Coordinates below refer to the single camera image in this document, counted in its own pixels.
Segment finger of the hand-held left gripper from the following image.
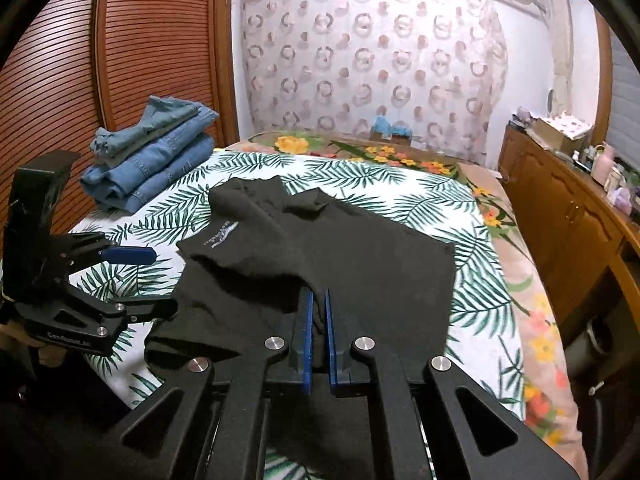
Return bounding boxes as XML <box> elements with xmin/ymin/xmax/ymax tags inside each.
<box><xmin>54</xmin><ymin>233</ymin><xmax>157</xmax><ymax>282</ymax></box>
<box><xmin>17</xmin><ymin>286</ymin><xmax>180</xmax><ymax>342</ymax></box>

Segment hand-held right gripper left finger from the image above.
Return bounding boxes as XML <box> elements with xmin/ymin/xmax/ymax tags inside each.
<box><xmin>100</xmin><ymin>287</ymin><xmax>316</xmax><ymax>480</ymax></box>

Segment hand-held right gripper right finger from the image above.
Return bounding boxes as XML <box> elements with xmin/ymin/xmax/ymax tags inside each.
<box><xmin>324</xmin><ymin>287</ymin><xmax>566</xmax><ymax>480</ymax></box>

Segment black pants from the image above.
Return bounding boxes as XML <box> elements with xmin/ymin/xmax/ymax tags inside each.
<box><xmin>144</xmin><ymin>176</ymin><xmax>457</xmax><ymax>461</ymax></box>

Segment blue denim folded jeans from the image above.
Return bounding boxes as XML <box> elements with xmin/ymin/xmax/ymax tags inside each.
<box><xmin>97</xmin><ymin>139</ymin><xmax>217</xmax><ymax>213</ymax></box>
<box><xmin>81</xmin><ymin>121</ymin><xmax>215</xmax><ymax>196</ymax></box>

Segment louvered wooden wardrobe door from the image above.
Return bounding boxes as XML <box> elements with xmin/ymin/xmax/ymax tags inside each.
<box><xmin>0</xmin><ymin>0</ymin><xmax>108</xmax><ymax>241</ymax></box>
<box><xmin>95</xmin><ymin>0</ymin><xmax>241</xmax><ymax>146</ymax></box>

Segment light blue folded jeans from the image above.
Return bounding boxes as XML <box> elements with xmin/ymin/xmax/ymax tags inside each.
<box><xmin>90</xmin><ymin>95</ymin><xmax>220</xmax><ymax>160</ymax></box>

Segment palm leaf print sheet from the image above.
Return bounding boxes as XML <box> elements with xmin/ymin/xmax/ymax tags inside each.
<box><xmin>70</xmin><ymin>149</ymin><xmax>526</xmax><ymax>480</ymax></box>

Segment blue crumpled cloth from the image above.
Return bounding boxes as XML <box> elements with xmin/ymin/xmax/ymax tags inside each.
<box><xmin>370</xmin><ymin>114</ymin><xmax>416</xmax><ymax>142</ymax></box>

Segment wooden cabinet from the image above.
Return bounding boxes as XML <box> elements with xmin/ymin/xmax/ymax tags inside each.
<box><xmin>497</xmin><ymin>124</ymin><xmax>640</xmax><ymax>341</ymax></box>

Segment circle pattern curtain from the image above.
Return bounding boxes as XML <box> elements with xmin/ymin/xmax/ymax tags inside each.
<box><xmin>235</xmin><ymin>0</ymin><xmax>508</xmax><ymax>166</ymax></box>

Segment patterned cardboard box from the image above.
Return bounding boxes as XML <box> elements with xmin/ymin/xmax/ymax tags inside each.
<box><xmin>532</xmin><ymin>114</ymin><xmax>593</xmax><ymax>153</ymax></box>

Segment pink bottle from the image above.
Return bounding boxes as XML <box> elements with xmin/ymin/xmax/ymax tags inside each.
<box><xmin>592</xmin><ymin>142</ymin><xmax>621</xmax><ymax>183</ymax></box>

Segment window blinds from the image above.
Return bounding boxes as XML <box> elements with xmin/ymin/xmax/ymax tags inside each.
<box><xmin>607</xmin><ymin>35</ymin><xmax>640</xmax><ymax>171</ymax></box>

